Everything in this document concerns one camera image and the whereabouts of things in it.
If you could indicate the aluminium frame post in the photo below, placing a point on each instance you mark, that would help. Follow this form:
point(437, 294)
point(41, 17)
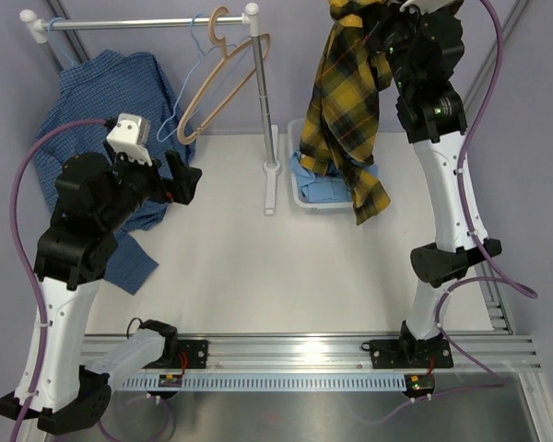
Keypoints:
point(478, 24)

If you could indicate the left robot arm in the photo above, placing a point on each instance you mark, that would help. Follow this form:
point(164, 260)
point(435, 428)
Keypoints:
point(95, 199)

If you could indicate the white slotted cable duct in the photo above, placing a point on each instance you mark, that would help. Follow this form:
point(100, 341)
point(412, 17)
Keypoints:
point(266, 382)

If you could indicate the white plastic basket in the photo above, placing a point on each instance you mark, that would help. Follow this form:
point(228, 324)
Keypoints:
point(293, 135)

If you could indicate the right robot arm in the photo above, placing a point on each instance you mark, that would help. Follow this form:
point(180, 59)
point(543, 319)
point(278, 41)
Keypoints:
point(422, 41)

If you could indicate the wooden hanger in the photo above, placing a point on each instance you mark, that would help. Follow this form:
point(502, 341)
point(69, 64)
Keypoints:
point(221, 73)

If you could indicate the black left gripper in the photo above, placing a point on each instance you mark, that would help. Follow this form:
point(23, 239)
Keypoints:
point(182, 185)

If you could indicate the yellow plaid shirt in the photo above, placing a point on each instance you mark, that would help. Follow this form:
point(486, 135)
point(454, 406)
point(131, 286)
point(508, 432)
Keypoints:
point(342, 119)

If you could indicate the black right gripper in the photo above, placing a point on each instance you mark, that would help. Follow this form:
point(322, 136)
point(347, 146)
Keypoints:
point(390, 16)

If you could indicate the white clothes rack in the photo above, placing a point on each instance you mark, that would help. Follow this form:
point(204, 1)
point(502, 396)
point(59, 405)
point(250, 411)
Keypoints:
point(37, 28)

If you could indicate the blue checkered shirt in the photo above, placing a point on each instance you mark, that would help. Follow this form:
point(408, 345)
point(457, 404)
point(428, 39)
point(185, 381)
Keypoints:
point(104, 87)

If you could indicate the blue wire hanger left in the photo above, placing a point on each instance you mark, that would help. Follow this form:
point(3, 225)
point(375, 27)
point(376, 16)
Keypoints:
point(59, 44)

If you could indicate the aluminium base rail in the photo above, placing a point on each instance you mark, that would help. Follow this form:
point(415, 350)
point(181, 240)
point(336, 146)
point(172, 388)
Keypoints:
point(341, 352)

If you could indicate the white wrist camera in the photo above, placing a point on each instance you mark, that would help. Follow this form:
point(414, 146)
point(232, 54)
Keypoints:
point(425, 6)
point(129, 136)

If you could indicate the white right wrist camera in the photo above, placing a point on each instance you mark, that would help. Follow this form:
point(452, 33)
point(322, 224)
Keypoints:
point(425, 6)

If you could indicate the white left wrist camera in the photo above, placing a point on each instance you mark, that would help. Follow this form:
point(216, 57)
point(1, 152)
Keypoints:
point(129, 136)

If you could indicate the light blue shirt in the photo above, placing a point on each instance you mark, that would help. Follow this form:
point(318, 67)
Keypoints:
point(314, 188)

